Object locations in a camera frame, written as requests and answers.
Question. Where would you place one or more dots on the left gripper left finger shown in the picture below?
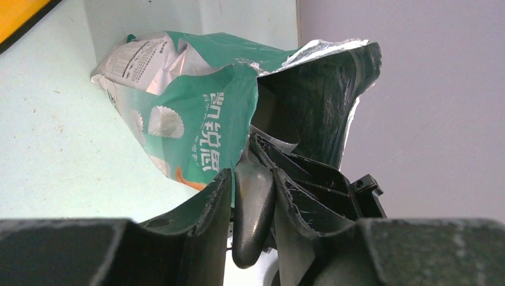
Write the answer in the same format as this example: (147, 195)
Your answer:
(185, 246)

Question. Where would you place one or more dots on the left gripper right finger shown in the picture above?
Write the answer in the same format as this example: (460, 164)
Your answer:
(316, 246)

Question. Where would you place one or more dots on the green pet food bag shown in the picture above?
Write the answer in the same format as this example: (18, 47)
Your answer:
(190, 100)

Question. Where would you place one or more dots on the yellow double bowl feeder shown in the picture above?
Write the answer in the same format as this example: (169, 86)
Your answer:
(19, 16)

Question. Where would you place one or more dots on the metal food scoop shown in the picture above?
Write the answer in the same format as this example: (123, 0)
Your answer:
(253, 210)

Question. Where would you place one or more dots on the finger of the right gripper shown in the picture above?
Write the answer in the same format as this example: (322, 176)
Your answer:
(353, 200)

